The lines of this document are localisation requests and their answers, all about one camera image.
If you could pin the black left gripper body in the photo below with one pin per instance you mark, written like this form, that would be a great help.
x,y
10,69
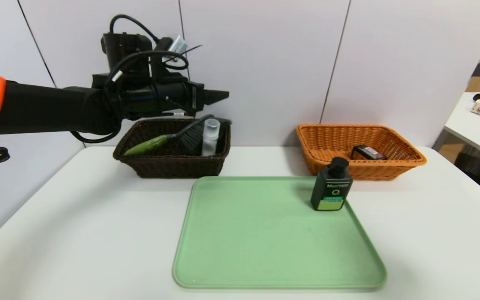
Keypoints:
x,y
195,98

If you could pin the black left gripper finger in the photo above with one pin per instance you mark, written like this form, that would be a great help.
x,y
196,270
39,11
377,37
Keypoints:
x,y
215,96

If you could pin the white bottle with clear cap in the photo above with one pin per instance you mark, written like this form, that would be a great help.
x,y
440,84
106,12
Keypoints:
x,y
210,137

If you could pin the dark green pump bottle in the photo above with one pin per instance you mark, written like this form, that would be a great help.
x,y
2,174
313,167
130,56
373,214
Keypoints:
x,y
331,189

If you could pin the small black red box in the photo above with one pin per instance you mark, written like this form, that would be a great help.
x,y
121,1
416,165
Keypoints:
x,y
367,153

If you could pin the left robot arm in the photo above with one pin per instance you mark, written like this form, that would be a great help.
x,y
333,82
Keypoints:
x,y
48,110

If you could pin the dark brown wicker basket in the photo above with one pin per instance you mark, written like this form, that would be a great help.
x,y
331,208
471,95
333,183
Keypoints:
x,y
173,164

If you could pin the orange wicker basket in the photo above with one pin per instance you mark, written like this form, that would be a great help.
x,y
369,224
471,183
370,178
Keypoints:
x,y
390,166

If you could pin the light green plastic tray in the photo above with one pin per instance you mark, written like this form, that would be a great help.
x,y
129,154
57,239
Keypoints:
x,y
265,237

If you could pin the white side table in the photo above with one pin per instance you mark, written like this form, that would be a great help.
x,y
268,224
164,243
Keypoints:
x,y
473,129

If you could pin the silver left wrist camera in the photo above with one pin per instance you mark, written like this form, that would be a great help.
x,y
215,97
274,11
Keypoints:
x,y
177,43

